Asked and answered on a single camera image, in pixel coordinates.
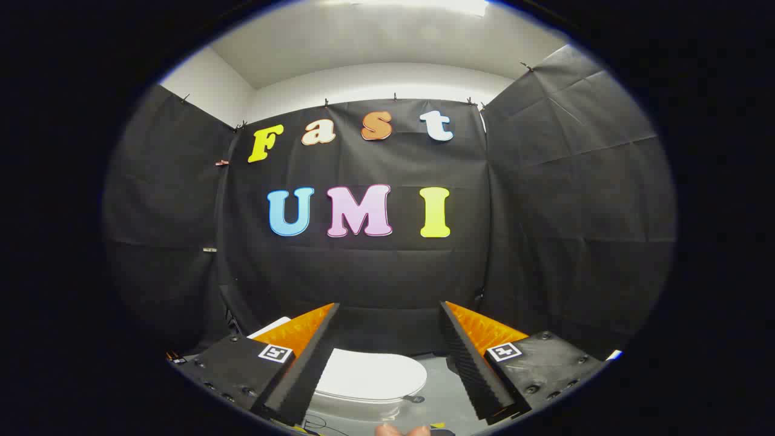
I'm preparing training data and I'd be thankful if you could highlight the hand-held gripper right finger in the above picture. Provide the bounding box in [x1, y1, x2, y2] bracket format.
[439, 300, 607, 426]

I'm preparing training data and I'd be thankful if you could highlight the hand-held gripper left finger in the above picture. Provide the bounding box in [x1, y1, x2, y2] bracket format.
[170, 302, 340, 427]

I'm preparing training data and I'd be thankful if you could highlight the white toilet lid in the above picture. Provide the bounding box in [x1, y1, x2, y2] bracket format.
[313, 348, 428, 405]

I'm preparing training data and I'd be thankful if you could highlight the white toilet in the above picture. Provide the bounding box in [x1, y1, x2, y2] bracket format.
[247, 316, 406, 423]

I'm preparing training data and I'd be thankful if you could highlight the black backdrop cloth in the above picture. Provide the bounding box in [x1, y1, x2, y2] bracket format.
[102, 44, 678, 364]

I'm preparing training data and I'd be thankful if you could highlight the ceiling light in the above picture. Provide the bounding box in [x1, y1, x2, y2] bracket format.
[348, 0, 490, 17]

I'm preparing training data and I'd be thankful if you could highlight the thin black cable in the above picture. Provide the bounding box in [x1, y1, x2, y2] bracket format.
[303, 413, 349, 436]

